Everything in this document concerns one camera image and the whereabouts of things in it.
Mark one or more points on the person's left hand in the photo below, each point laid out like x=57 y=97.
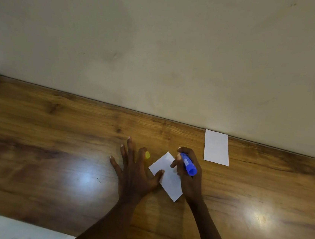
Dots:
x=134 y=180

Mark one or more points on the person's right hand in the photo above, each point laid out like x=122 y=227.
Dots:
x=192 y=186

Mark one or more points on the blue glue stick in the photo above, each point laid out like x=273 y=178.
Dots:
x=190 y=167

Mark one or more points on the white paper card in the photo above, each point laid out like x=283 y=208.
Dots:
x=216 y=148
x=170 y=182

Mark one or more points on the yellow glue stick cap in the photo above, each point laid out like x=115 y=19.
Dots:
x=147 y=155

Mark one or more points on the person's right forearm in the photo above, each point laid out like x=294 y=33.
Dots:
x=212 y=236

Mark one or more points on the white panel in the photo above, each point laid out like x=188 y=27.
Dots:
x=8 y=228

